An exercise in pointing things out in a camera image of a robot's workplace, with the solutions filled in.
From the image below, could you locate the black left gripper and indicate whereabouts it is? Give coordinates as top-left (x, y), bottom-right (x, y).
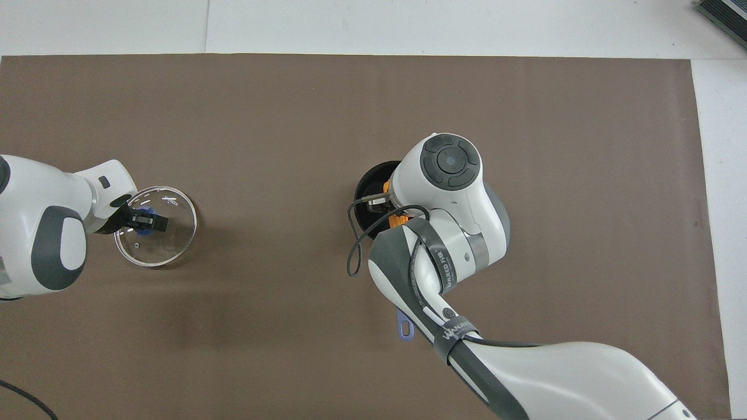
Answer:
top-left (93, 196), bottom-right (170, 235)

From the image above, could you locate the yellow corn cob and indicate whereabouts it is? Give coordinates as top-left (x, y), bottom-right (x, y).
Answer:
top-left (382, 180), bottom-right (418, 234)

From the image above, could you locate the glass lid with blue knob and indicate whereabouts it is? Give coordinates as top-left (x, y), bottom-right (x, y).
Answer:
top-left (114, 185), bottom-right (198, 268)

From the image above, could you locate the brown table mat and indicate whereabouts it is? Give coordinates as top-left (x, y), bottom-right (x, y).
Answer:
top-left (0, 54), bottom-right (731, 420)

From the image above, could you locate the dark ribbed box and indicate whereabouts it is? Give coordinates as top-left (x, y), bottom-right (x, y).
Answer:
top-left (694, 0), bottom-right (747, 48)

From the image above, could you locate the dark pot with blue handle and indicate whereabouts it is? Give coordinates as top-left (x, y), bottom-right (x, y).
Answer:
top-left (354, 160), bottom-right (422, 341)

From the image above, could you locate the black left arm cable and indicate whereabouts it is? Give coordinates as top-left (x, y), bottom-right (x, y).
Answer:
top-left (0, 380), bottom-right (59, 420)

